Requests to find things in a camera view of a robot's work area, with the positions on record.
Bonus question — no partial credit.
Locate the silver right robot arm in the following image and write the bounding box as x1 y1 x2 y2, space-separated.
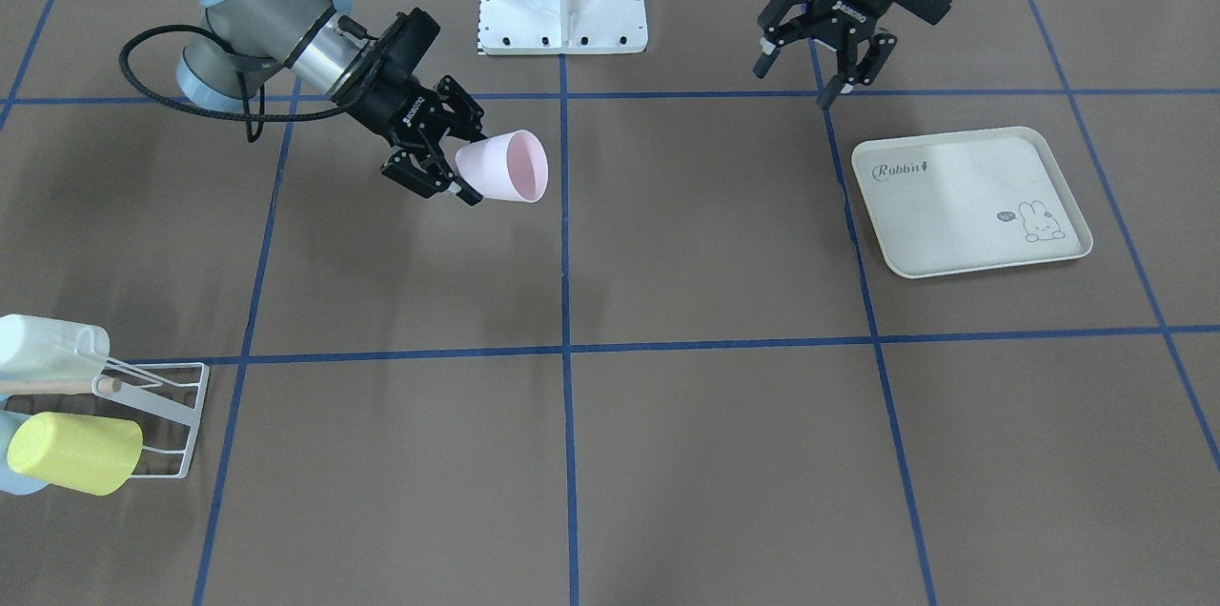
118 0 490 206

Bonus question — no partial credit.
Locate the cream plastic tray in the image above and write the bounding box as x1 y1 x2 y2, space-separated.
852 127 1094 279

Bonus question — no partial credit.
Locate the light blue cup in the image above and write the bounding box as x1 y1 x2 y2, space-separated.
0 411 52 497

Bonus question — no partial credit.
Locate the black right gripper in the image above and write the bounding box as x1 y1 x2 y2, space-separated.
329 9 487 206

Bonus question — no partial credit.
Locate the cream white plastic cup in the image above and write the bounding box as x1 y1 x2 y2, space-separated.
1 313 111 396

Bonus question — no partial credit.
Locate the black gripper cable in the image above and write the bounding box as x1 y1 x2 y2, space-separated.
118 15 364 144

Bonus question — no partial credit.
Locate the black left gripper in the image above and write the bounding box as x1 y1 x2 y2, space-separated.
753 0 953 111

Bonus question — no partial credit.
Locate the yellow plastic cup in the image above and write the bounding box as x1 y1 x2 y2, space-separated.
5 412 143 496

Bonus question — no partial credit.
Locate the white wire cup rack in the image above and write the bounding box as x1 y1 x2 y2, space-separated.
0 339 211 480

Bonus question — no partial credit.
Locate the pink plastic cup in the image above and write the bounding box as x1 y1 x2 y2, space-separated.
455 130 549 205

